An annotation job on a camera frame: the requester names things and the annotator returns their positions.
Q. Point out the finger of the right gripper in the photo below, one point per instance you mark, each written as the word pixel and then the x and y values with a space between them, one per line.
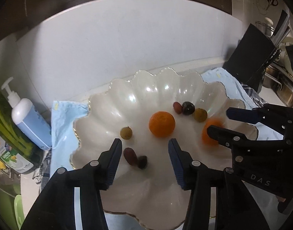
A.
pixel 226 137
pixel 243 115

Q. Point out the black scissors on hook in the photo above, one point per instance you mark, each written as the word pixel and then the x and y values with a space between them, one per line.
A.
pixel 272 3

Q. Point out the stainless steel pots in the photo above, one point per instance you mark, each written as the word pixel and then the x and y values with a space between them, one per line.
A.
pixel 279 75

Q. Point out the green dish soap bottle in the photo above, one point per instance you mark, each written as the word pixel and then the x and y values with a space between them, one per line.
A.
pixel 17 151

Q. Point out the black knife block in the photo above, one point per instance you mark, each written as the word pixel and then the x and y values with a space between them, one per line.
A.
pixel 254 53

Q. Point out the orange mandarin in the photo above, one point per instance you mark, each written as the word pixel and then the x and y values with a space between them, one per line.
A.
pixel 205 136
pixel 162 124

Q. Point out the green plastic basin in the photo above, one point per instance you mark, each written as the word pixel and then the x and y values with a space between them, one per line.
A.
pixel 11 207

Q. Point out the person right hand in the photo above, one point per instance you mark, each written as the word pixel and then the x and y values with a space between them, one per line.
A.
pixel 280 199

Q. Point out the light blue patterned cloth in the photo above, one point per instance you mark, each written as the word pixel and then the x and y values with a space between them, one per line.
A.
pixel 65 129

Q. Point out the red jujube date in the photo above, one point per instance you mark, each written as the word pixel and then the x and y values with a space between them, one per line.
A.
pixel 130 156

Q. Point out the dark plum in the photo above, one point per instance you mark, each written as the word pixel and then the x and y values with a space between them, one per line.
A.
pixel 188 108

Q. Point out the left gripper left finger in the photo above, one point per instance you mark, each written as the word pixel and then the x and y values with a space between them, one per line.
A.
pixel 54 207

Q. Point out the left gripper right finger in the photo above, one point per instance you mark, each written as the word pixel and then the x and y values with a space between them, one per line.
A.
pixel 235 205

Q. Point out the white scalloped ceramic bowl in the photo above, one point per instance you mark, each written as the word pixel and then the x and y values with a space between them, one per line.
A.
pixel 158 148

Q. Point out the small brown longan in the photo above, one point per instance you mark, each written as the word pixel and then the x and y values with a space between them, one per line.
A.
pixel 200 115

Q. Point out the blue white pump bottle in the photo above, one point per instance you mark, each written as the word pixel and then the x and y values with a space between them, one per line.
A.
pixel 28 119

